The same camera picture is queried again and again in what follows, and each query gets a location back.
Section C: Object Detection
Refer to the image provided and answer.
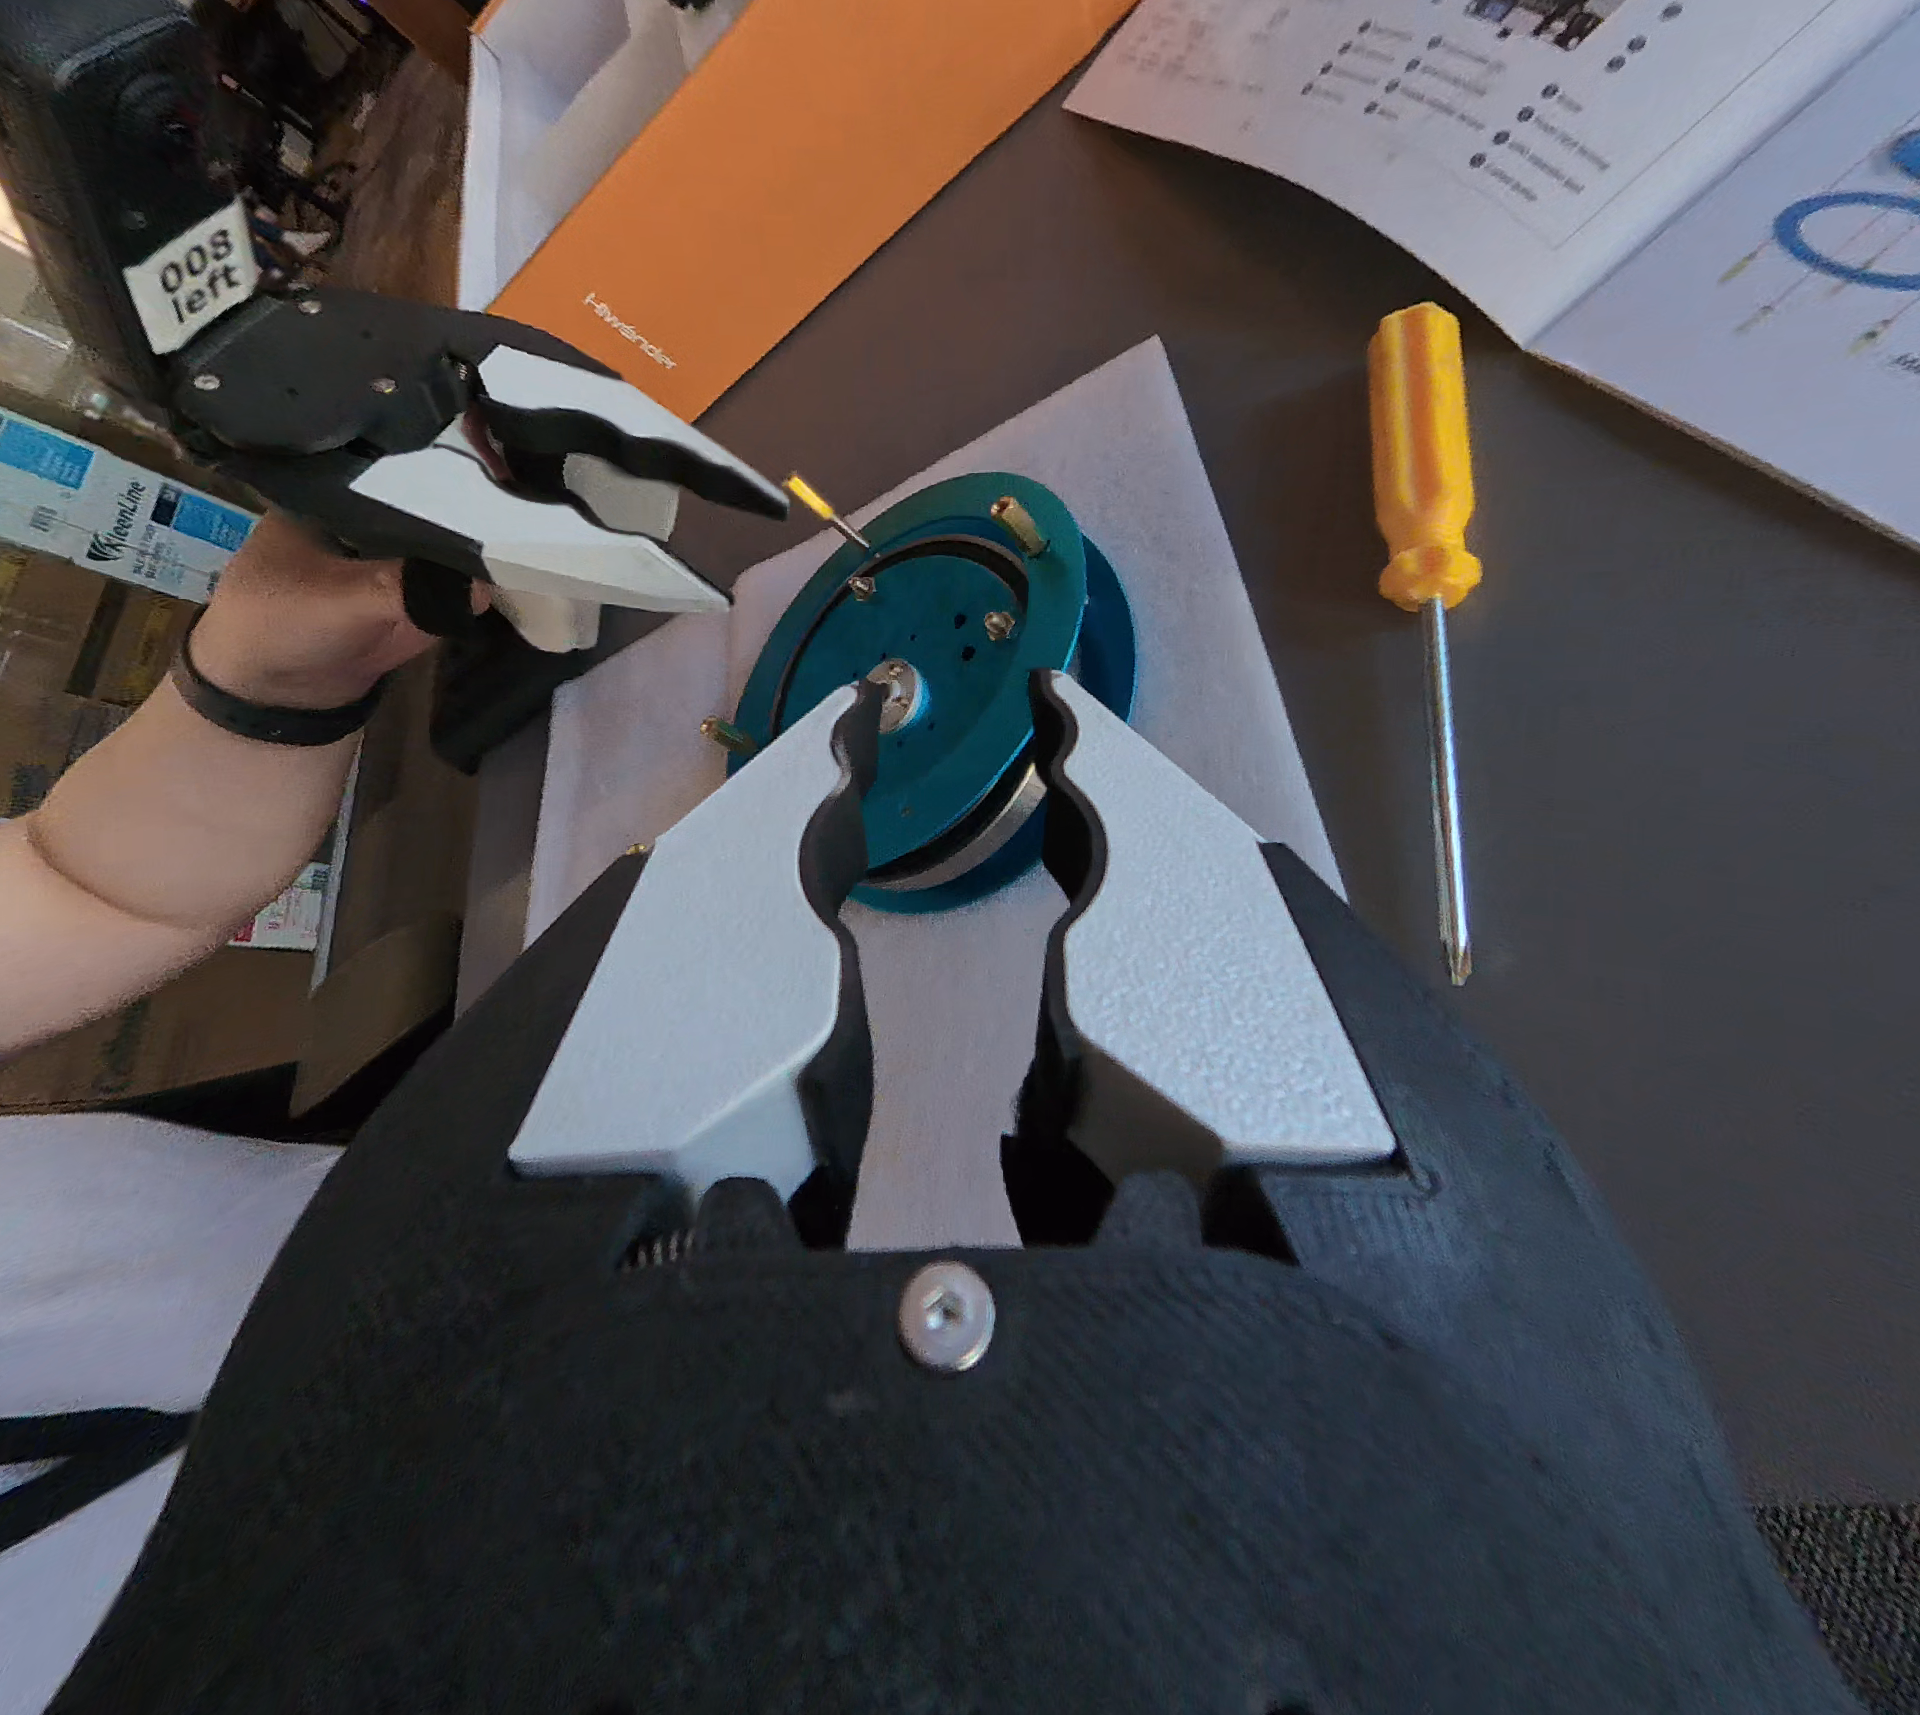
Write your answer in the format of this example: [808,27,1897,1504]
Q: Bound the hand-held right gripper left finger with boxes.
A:
[510,668,889,1212]

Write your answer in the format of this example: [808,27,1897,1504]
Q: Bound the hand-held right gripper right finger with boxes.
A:
[1006,668,1401,1212]

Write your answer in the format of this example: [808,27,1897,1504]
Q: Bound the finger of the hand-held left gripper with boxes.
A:
[465,342,796,543]
[346,440,737,656]

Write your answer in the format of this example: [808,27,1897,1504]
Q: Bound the blue round metal base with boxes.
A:
[720,476,1142,914]

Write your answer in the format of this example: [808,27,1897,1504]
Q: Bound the blue disc with bearing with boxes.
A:
[848,561,1059,869]

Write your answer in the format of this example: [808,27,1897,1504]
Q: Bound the orange cardboard box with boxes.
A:
[450,0,1170,420]

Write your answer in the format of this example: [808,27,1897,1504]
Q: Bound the person's left forearm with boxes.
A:
[0,667,368,1058]

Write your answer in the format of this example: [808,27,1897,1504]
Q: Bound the dark grey desk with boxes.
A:
[285,0,1920,1509]

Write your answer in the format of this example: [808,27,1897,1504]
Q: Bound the person's left hand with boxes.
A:
[194,517,488,712]

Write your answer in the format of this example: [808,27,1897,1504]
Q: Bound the black wristband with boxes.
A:
[173,620,391,752]

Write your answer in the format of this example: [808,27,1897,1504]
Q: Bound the white box insert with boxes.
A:
[465,0,873,308]

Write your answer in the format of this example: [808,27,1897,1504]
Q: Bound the white foam sheet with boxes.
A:
[527,334,1340,952]

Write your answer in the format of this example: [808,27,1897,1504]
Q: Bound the printed instruction booklet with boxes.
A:
[1065,0,1920,548]

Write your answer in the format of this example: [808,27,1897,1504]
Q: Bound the orange handled screwdriver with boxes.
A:
[1373,301,1482,988]

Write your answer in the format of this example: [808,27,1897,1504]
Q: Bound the black strap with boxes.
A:
[0,1411,197,1555]

